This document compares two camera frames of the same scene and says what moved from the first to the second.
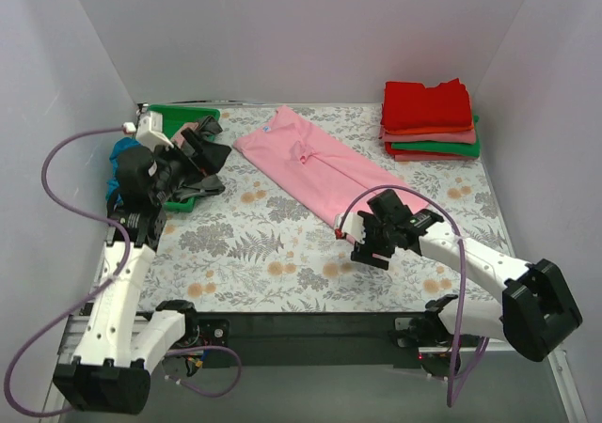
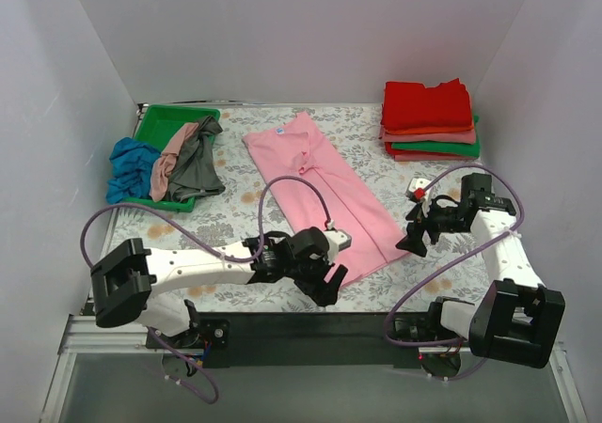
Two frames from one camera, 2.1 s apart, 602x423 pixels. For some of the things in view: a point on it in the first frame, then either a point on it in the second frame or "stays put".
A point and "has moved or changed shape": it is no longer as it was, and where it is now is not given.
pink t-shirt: x=334 y=180 has moved or changed shape
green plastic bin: x=172 y=117 stays put
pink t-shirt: x=404 y=158 stays put
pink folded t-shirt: x=464 y=137 stays put
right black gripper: x=373 y=241 → x=424 y=226
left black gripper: x=189 y=155 → x=313 y=277
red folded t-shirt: x=410 y=105 stays put
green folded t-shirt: x=444 y=148 stays put
